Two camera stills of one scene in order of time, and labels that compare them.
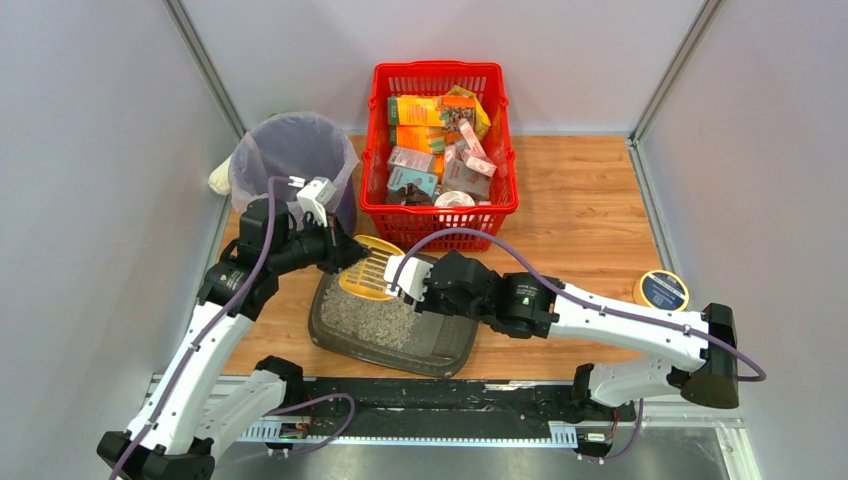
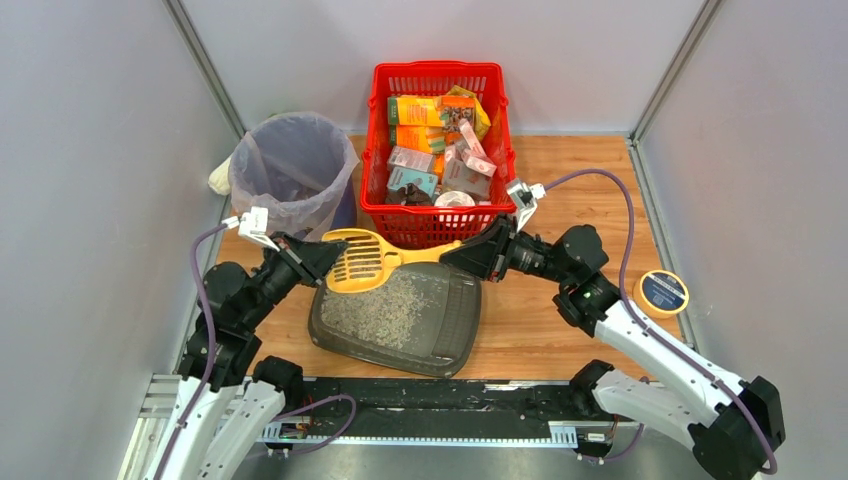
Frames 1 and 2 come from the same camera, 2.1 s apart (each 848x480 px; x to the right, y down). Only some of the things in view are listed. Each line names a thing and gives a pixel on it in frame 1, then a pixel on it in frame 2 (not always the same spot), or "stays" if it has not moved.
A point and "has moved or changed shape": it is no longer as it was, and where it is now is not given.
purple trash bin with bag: x=294 y=148 stays
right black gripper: x=437 y=289 → x=501 y=246
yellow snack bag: x=481 y=118 stays
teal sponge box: x=397 y=178 stays
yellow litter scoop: x=364 y=278 has moved or changed shape
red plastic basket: x=422 y=228 stays
